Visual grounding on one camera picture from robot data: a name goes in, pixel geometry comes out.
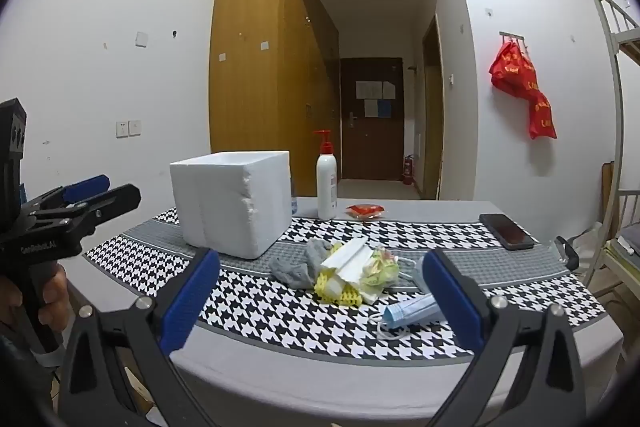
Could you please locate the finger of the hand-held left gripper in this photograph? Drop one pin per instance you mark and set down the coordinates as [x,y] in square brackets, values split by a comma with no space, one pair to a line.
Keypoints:
[115,202]
[87,187]

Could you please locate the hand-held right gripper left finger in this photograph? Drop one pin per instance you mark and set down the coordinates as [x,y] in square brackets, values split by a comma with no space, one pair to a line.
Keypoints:
[192,302]

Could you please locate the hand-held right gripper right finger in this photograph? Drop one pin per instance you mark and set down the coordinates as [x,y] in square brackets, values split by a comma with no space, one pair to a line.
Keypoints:
[452,302]

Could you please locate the blue face mask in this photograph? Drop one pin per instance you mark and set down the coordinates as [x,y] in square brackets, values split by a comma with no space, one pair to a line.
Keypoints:
[410,312]

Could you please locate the floral green plastic bag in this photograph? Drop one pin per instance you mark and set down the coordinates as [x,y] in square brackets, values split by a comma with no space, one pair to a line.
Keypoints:
[380,269]

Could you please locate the white foam box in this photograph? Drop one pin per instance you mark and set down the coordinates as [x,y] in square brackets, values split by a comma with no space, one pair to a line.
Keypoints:
[220,207]

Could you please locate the grey cloth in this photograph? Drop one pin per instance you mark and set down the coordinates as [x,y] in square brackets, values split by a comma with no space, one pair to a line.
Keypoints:
[295,269]

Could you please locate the yellow foam net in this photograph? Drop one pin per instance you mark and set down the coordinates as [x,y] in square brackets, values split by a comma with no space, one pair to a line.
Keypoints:
[325,288]

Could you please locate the person's left hand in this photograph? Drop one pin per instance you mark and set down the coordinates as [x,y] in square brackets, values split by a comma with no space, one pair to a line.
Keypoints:
[56,289]

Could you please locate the houndstooth table mat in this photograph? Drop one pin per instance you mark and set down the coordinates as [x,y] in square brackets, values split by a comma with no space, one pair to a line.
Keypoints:
[280,317]

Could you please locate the black smartphone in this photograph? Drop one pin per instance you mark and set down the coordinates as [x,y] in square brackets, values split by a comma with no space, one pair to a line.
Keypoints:
[507,232]

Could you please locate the red snack packet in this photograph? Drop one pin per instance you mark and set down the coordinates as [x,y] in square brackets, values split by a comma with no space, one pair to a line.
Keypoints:
[365,210]

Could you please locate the red fire extinguisher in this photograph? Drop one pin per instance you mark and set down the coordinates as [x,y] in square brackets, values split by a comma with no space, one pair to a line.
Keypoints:
[408,169]

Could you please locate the white pump bottle red cap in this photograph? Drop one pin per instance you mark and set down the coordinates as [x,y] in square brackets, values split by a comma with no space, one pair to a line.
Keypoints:
[326,187]

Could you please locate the dark brown door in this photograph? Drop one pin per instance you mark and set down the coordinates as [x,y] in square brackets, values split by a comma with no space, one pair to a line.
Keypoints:
[372,142]

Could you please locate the wooden wardrobe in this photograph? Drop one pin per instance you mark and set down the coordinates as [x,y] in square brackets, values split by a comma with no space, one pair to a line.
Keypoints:
[250,82]

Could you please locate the light wooden side door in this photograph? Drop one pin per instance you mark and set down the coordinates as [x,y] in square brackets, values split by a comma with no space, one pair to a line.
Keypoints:
[434,117]

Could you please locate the leaning wooden board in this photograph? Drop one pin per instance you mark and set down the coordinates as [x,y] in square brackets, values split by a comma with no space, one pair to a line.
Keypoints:
[607,192]

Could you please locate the blue door notice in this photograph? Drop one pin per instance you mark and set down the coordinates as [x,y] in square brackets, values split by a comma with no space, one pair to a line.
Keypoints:
[384,108]

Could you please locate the large white door notice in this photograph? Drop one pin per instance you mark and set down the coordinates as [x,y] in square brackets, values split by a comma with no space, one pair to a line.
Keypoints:
[369,90]

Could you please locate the red printed hanging bag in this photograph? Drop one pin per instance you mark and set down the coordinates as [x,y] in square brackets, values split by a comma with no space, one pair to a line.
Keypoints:
[517,77]

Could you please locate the metal bunk bed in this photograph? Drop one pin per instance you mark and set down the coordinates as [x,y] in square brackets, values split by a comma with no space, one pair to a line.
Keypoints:
[616,72]

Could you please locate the white wall socket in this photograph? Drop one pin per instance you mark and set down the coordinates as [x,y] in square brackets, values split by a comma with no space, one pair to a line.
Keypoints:
[122,129]
[135,127]

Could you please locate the white wall switch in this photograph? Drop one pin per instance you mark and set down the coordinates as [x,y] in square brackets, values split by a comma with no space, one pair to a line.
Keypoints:
[141,38]

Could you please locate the metal wall hook rack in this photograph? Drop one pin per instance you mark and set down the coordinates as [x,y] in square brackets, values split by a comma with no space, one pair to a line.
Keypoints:
[512,37]

